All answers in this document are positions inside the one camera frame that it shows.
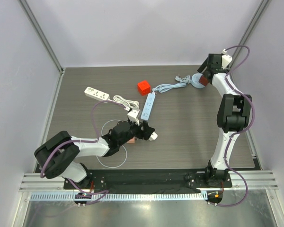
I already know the pink plug adapter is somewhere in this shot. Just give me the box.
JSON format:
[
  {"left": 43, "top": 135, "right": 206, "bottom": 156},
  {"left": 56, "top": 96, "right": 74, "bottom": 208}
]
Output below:
[{"left": 127, "top": 138, "right": 136, "bottom": 144}]

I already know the aluminium frame post left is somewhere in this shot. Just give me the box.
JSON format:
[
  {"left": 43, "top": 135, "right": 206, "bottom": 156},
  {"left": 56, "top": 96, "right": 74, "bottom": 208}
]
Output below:
[{"left": 18, "top": 0, "right": 63, "bottom": 75}]

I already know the thin white charging cable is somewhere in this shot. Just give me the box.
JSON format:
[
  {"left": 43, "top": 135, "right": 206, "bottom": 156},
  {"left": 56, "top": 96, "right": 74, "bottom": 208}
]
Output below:
[{"left": 96, "top": 119, "right": 128, "bottom": 169}]

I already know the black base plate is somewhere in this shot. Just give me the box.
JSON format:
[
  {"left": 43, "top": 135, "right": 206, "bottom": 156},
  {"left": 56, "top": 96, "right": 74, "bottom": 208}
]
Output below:
[{"left": 63, "top": 168, "right": 232, "bottom": 192}]

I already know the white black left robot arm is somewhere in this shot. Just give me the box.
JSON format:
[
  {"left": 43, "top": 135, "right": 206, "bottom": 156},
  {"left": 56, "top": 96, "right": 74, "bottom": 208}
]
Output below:
[{"left": 34, "top": 120, "right": 158, "bottom": 189}]

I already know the coiled white power cable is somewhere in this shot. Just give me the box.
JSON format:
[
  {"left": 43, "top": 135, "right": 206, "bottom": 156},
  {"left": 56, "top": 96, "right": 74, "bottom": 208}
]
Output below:
[{"left": 108, "top": 95, "right": 140, "bottom": 111}]

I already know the aluminium rail front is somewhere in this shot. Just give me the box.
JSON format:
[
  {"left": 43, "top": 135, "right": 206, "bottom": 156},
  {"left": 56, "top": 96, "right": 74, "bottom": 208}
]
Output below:
[{"left": 19, "top": 170, "right": 278, "bottom": 192}]

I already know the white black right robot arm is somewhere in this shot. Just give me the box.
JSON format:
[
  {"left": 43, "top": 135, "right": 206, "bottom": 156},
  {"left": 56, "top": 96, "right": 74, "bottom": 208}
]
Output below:
[{"left": 191, "top": 50, "right": 253, "bottom": 187}]

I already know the orange-red cube socket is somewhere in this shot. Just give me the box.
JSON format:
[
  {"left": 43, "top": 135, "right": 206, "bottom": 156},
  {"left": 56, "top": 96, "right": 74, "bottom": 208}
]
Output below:
[{"left": 137, "top": 80, "right": 151, "bottom": 96}]

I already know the round light blue socket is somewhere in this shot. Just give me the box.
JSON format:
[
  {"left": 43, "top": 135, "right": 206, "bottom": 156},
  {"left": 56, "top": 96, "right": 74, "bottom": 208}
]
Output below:
[{"left": 191, "top": 73, "right": 205, "bottom": 89}]

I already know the aluminium frame post right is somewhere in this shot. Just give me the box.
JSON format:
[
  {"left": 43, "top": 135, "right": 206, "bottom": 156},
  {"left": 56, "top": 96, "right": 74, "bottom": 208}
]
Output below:
[{"left": 227, "top": 0, "right": 272, "bottom": 70}]

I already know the light blue power cable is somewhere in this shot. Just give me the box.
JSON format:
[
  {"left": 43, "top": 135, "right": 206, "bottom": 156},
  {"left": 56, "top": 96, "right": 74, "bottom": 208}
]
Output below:
[{"left": 151, "top": 81, "right": 187, "bottom": 95}]

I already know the white slotted cable duct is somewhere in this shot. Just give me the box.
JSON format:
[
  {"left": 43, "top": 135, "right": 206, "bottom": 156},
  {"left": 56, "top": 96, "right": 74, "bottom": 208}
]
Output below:
[{"left": 30, "top": 191, "right": 207, "bottom": 201}]

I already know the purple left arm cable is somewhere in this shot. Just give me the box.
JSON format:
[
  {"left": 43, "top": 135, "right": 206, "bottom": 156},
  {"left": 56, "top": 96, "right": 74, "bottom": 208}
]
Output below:
[{"left": 40, "top": 101, "right": 128, "bottom": 190}]

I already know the white cube charger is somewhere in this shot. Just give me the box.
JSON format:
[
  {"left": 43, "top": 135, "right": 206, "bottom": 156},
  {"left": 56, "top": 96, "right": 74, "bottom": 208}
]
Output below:
[{"left": 149, "top": 132, "right": 158, "bottom": 141}]

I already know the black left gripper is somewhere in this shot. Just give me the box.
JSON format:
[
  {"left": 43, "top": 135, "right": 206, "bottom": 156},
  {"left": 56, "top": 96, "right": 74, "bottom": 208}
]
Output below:
[{"left": 118, "top": 119, "right": 154, "bottom": 147}]

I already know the small white plug cable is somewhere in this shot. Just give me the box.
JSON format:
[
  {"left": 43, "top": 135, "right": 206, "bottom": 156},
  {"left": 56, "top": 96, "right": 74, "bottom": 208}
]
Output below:
[{"left": 175, "top": 74, "right": 192, "bottom": 84}]

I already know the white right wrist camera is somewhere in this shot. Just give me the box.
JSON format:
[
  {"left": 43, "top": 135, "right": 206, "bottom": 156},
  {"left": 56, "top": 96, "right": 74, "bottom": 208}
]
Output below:
[{"left": 222, "top": 49, "right": 232, "bottom": 70}]

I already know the aluminium frame post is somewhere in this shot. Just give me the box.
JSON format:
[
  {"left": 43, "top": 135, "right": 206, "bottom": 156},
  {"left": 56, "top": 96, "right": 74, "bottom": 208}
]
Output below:
[
  {"left": 18, "top": 0, "right": 63, "bottom": 75},
  {"left": 227, "top": 0, "right": 272, "bottom": 70}
]

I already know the dark red cube adapter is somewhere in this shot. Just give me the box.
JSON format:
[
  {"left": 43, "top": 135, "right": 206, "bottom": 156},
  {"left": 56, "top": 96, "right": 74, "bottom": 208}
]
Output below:
[{"left": 199, "top": 75, "right": 209, "bottom": 86}]

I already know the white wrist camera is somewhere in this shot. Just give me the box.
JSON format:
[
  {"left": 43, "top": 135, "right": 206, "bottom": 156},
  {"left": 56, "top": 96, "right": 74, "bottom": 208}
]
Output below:
[
  {"left": 127, "top": 108, "right": 140, "bottom": 125},
  {"left": 222, "top": 49, "right": 232, "bottom": 70}
]

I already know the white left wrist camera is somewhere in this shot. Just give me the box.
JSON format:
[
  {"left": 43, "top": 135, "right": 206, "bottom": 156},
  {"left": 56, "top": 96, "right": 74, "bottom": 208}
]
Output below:
[{"left": 127, "top": 108, "right": 140, "bottom": 125}]

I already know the white power strip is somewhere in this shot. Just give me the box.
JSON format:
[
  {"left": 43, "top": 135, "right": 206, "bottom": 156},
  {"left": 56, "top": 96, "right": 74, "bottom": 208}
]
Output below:
[{"left": 84, "top": 87, "right": 110, "bottom": 101}]

